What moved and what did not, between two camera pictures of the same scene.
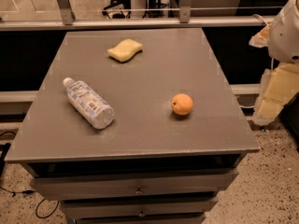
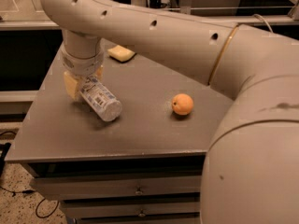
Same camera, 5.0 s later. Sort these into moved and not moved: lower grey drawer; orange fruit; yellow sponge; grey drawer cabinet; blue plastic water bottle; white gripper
Moved: white gripper; blue plastic water bottle
Not moved: grey drawer cabinet; orange fruit; yellow sponge; lower grey drawer
